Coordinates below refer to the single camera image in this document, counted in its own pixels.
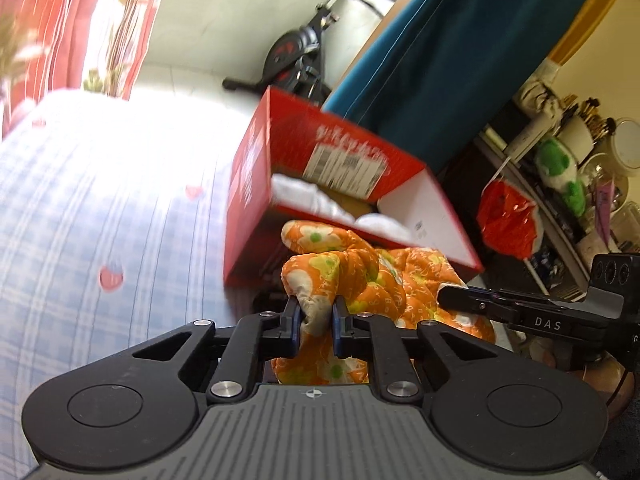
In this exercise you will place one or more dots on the plaid bed sheet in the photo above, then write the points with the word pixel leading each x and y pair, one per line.
pixel 100 210

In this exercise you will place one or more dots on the brown paper bag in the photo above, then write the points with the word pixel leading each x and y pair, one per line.
pixel 350 204

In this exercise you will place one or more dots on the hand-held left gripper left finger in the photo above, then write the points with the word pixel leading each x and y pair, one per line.
pixel 295 326

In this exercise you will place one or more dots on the clear plastic jar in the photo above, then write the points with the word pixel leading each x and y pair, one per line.
pixel 625 225

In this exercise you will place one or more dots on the orange floral cloth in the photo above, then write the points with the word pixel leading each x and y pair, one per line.
pixel 380 280

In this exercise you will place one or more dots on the blue patterned pouch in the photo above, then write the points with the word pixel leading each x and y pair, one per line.
pixel 546 266

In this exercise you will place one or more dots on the red plastic bag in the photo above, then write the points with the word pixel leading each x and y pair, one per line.
pixel 510 220

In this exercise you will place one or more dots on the person's right forearm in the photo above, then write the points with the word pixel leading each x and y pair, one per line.
pixel 600 380

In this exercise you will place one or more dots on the teal curtain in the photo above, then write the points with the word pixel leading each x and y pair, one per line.
pixel 450 60

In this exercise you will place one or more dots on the red printed backdrop curtain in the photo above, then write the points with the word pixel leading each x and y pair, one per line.
pixel 65 20

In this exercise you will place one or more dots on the black exercise bike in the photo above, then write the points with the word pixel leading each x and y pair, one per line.
pixel 290 55

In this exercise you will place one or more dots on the yellow curtain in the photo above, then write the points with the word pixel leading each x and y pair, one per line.
pixel 582 35

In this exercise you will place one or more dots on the white plastic bag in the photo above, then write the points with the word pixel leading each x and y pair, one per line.
pixel 300 194

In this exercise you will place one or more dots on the white brush holder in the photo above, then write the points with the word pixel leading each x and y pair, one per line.
pixel 575 135

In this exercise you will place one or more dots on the pink purple box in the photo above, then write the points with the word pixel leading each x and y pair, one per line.
pixel 604 210

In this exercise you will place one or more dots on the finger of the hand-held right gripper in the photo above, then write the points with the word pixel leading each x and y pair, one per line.
pixel 475 302

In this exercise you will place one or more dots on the round white mirror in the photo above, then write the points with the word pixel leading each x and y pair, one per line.
pixel 627 145

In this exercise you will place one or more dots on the black desk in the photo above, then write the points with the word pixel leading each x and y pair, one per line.
pixel 465 175

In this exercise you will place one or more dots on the white bottle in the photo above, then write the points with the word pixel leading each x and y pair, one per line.
pixel 527 135

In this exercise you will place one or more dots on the red cardboard box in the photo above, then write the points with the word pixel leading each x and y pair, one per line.
pixel 250 170

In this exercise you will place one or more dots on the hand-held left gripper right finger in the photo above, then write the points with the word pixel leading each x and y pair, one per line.
pixel 339 328

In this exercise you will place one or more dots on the green plush toy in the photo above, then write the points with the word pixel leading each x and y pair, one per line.
pixel 552 157

